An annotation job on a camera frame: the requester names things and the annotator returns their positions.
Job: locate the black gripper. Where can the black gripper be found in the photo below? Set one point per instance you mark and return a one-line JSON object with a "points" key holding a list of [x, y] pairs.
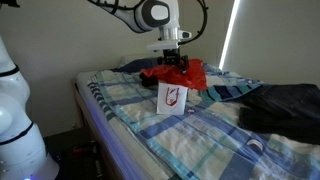
{"points": [[171, 59]]}

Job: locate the red cloth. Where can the red cloth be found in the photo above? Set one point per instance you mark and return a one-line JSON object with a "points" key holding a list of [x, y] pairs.
{"points": [[176, 76]]}

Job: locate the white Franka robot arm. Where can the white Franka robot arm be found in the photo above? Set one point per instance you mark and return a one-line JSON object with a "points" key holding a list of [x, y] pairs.
{"points": [[156, 15]]}

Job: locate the white gift bag red print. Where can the white gift bag red print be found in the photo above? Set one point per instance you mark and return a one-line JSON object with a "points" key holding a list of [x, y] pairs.
{"points": [[171, 100]]}

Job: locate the teal navy striped cloth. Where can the teal navy striped cloth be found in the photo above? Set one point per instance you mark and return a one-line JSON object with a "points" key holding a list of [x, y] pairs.
{"points": [[226, 91]]}

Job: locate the blue plaid duvet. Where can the blue plaid duvet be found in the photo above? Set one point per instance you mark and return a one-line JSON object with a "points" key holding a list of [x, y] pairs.
{"points": [[200, 150]]}

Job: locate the white mattress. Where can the white mattress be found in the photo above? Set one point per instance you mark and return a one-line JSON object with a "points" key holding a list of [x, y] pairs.
{"points": [[100, 123]]}

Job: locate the black garment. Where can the black garment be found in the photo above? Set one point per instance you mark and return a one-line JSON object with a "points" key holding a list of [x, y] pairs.
{"points": [[283, 113]]}

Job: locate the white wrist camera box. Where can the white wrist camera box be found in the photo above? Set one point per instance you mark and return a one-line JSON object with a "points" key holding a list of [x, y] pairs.
{"points": [[161, 45]]}

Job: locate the wooden bed frame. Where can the wooden bed frame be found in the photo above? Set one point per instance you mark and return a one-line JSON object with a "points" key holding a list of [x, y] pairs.
{"points": [[95, 146]]}

